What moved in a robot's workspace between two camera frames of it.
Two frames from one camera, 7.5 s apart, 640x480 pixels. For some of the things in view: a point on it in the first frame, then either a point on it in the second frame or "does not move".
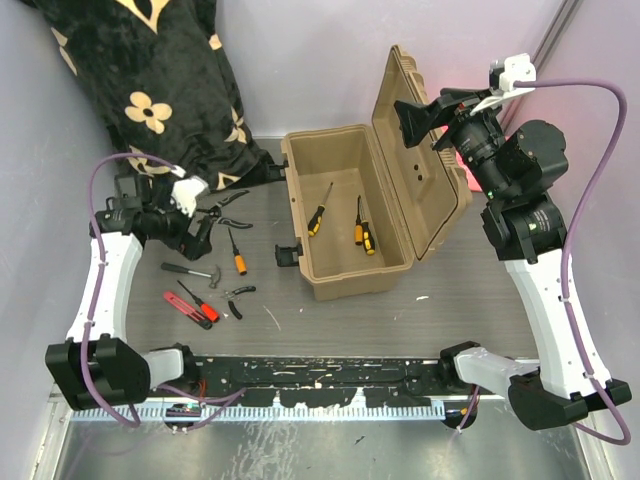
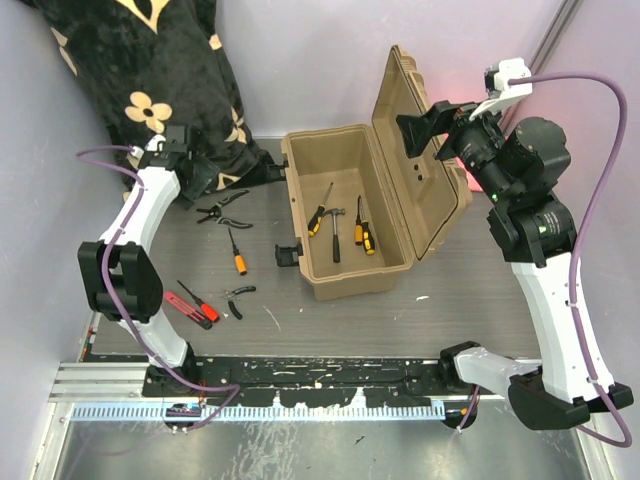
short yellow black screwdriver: [367, 236] does not move
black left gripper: [195, 245] to [206, 174]
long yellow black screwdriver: [316, 220] does not move
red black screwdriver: [207, 309] does not move
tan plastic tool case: [362, 206] does not move
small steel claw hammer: [214, 276] to [336, 239]
